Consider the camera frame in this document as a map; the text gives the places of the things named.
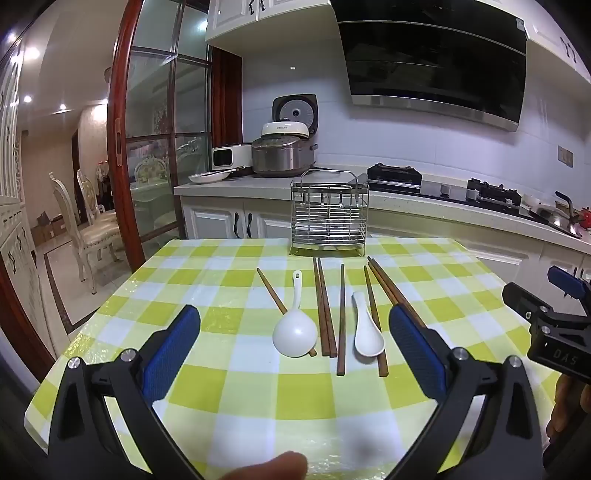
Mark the small white box appliance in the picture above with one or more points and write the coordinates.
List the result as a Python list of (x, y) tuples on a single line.
[(228, 157)]

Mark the black range hood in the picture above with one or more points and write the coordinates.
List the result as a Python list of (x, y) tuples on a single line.
[(434, 60)]

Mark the person's right hand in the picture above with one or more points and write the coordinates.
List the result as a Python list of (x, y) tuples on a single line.
[(568, 415)]

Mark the wall socket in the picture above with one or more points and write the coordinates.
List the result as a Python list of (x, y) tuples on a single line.
[(565, 157)]

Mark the white round lid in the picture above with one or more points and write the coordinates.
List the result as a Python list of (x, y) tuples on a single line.
[(285, 129)]

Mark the red framed glass sliding door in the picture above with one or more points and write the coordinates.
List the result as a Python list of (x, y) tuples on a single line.
[(121, 138)]

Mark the silver rice cooker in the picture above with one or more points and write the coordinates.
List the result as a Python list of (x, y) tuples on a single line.
[(277, 157)]

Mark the small white soup spoon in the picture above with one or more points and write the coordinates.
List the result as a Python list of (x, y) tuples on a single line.
[(368, 339)]

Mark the white kitchen base cabinet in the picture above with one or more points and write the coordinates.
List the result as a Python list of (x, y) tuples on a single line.
[(207, 221)]

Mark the large white rice spoon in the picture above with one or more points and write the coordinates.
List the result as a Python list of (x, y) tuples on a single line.
[(294, 334)]

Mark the green checkered tablecloth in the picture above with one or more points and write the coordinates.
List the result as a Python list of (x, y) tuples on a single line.
[(231, 286)]

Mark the white upper wall cabinet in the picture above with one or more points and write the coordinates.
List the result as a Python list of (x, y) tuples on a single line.
[(258, 23), (563, 41)]

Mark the black burner grate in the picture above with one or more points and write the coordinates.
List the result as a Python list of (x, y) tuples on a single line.
[(494, 194), (395, 174)]

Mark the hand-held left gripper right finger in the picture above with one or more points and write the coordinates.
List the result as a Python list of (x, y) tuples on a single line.
[(415, 350)]

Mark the white ornate dining chair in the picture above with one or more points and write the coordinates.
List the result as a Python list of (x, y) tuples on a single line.
[(87, 189), (92, 235)]

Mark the person's left hand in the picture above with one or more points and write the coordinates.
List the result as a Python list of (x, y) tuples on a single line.
[(272, 468)]

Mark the white display cabinet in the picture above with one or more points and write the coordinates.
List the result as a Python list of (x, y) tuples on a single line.
[(18, 258)]

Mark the red kettle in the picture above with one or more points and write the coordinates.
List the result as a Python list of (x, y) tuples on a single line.
[(586, 218)]

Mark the cardboard box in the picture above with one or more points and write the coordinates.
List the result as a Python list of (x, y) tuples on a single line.
[(48, 228)]

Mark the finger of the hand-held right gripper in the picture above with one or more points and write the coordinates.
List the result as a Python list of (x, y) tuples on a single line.
[(565, 281), (521, 297)]

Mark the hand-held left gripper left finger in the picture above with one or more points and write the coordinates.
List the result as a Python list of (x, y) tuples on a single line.
[(171, 350)]

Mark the white plate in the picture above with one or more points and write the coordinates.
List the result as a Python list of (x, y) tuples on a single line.
[(207, 177)]

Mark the black glass gas cooktop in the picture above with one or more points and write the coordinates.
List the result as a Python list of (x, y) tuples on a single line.
[(448, 203)]

